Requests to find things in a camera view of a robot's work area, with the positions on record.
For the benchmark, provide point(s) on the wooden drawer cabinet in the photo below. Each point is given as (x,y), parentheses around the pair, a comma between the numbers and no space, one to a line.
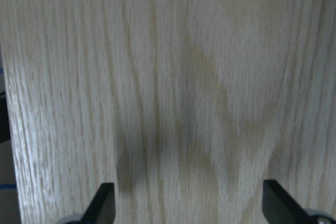
(185,105)

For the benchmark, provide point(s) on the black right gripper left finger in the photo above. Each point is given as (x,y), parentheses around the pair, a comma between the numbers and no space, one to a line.
(102,207)

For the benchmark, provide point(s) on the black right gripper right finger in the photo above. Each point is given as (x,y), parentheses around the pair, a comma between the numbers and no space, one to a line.
(279,207)

